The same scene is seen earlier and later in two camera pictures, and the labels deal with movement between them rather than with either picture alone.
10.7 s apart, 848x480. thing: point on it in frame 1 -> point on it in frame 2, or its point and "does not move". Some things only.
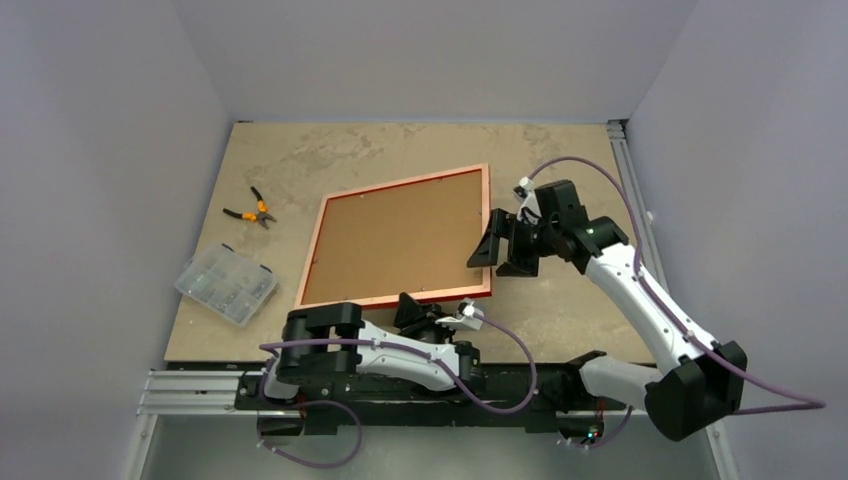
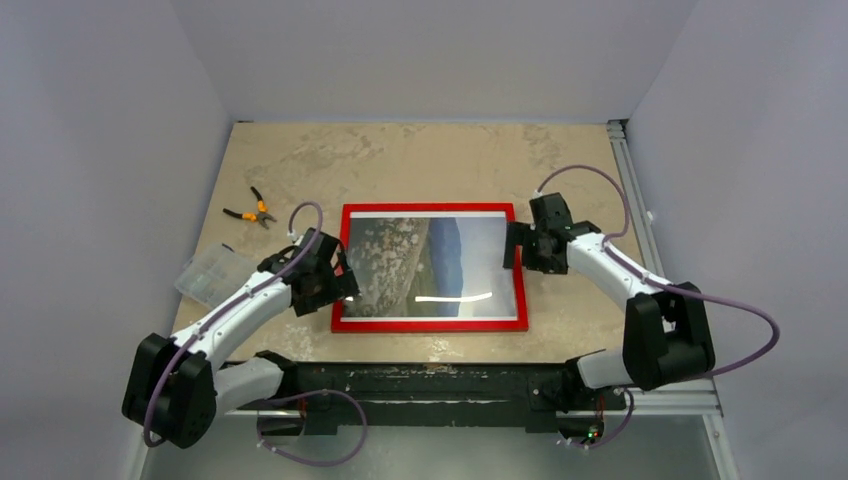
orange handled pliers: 261,216 does not move
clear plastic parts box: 226,283 does not move
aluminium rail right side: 618,131 does not move
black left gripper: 414,317 -> 342,286
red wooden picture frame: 430,294 -> 360,327
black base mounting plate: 542,392 does not move
